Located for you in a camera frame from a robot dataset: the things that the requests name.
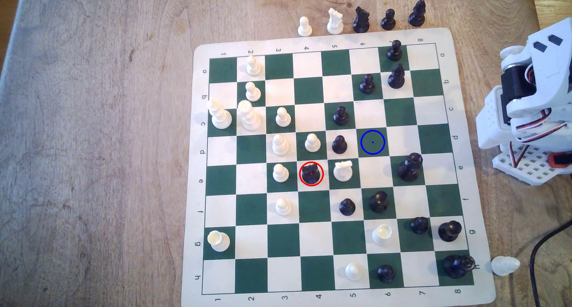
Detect white chess bishop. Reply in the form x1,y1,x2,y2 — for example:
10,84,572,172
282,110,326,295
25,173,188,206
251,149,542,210
491,256,521,277
272,134,290,156

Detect white chess knight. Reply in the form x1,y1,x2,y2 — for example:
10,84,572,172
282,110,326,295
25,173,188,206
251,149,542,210
333,160,354,182
327,8,345,35

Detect black chess bishop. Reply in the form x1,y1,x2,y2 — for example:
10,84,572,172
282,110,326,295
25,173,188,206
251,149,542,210
387,63,406,89
408,0,426,28

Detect black chess queen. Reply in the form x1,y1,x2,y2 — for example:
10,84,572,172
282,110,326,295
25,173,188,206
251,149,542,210
397,152,424,182

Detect red black white servo wires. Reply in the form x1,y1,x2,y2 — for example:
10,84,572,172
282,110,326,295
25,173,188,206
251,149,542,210
509,63,572,169

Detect black cable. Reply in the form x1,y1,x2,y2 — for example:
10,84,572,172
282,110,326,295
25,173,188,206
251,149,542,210
529,218,572,307

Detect white chess queen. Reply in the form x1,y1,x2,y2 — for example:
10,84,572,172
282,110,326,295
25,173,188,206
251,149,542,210
237,100,263,131

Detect white chess rook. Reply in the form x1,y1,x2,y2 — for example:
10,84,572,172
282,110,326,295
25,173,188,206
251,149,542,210
372,224,393,247
208,230,231,253

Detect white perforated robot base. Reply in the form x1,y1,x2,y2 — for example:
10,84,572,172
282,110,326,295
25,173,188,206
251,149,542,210
492,139,572,186

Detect black chess king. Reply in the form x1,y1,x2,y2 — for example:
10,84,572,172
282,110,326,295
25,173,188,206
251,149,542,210
443,254,476,279

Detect orange plastic base part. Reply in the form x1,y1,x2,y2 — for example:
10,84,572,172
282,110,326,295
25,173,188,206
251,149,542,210
549,151,572,169

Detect black chess knight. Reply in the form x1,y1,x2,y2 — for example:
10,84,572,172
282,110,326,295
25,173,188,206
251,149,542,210
301,163,322,185
352,6,371,34

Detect green and cream chess mat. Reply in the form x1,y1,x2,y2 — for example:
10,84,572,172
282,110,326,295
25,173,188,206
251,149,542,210
181,27,497,307

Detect white chess king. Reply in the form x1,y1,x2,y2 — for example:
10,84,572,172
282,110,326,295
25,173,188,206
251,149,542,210
207,98,233,130

